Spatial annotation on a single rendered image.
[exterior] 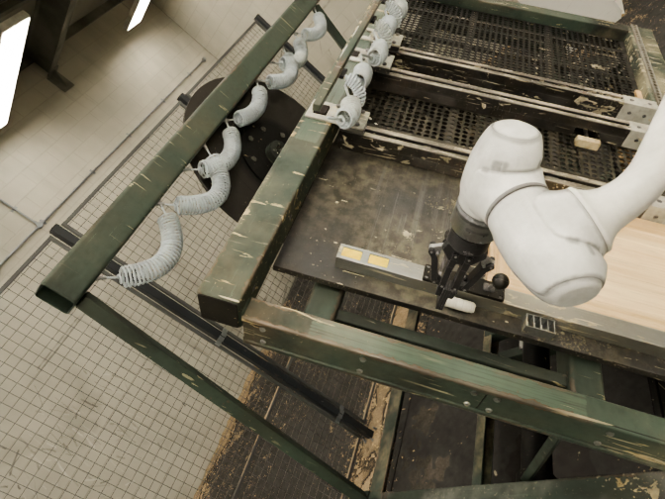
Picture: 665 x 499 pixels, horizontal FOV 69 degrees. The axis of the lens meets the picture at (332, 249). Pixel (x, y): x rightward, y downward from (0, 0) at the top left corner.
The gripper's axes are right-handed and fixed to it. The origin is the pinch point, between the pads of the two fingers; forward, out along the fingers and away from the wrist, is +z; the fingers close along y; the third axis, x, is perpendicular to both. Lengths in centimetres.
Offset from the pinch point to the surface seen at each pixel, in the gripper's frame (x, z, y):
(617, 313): 21, 14, 45
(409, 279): 12.0, 12.4, -6.9
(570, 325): 12.0, 12.7, 32.6
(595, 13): 436, 83, 108
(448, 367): -10.3, 10.4, 5.1
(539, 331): 8.0, 13.1, 25.5
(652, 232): 56, 14, 59
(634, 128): 103, 8, 57
